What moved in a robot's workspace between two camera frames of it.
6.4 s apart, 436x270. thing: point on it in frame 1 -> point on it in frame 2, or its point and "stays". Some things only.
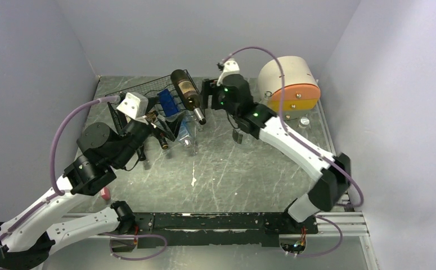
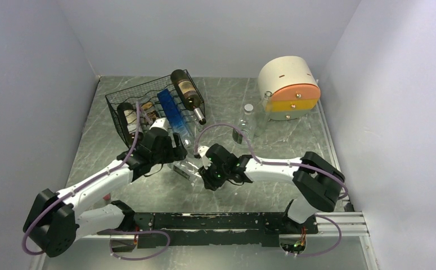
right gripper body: (210, 88) -> (215, 176)
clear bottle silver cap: (304, 122) -> (188, 168)
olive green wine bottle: (188, 94) stays
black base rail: (242, 229) stays
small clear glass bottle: (200, 127) stays
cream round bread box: (301, 90) stays
